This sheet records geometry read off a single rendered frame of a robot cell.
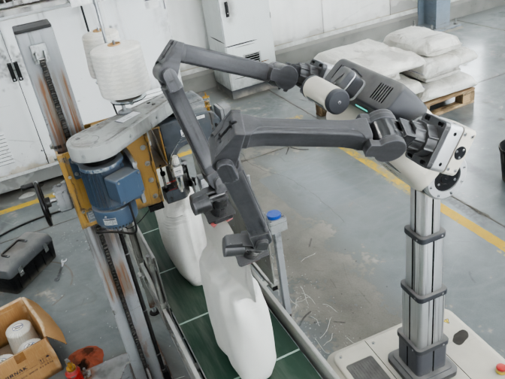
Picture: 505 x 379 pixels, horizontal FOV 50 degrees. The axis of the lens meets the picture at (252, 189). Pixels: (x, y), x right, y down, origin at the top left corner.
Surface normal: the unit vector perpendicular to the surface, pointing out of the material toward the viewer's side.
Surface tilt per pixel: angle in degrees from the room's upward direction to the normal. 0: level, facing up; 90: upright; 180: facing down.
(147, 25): 90
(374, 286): 0
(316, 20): 90
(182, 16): 90
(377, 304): 0
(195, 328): 0
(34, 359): 89
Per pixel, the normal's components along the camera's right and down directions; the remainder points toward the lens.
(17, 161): 0.41, 0.41
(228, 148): 0.16, 0.80
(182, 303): -0.14, -0.86
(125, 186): 0.76, 0.23
